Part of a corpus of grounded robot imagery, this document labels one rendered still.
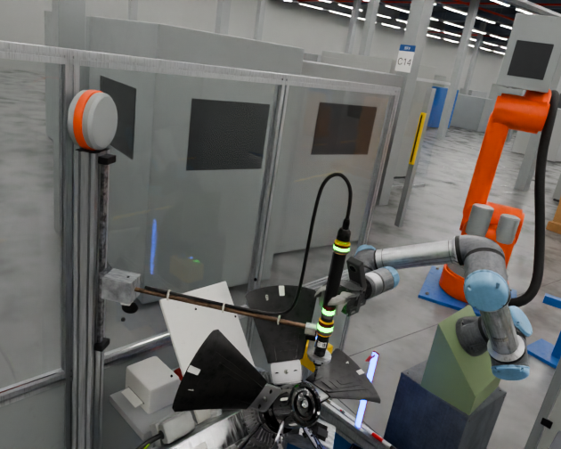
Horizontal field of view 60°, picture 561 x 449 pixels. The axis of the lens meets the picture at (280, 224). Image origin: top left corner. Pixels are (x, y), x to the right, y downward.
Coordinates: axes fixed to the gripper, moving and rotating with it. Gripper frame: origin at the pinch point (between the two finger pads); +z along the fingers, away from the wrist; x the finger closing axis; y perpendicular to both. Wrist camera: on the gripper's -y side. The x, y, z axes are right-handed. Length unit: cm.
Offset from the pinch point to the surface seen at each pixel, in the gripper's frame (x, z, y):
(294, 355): 5.7, 1.1, 21.9
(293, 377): 3.0, 3.1, 27.3
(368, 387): -7.2, -24.4, 36.8
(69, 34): 406, -103, -49
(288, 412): -4.3, 12.4, 30.2
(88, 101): 55, 42, -42
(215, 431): 8.6, 26.2, 38.8
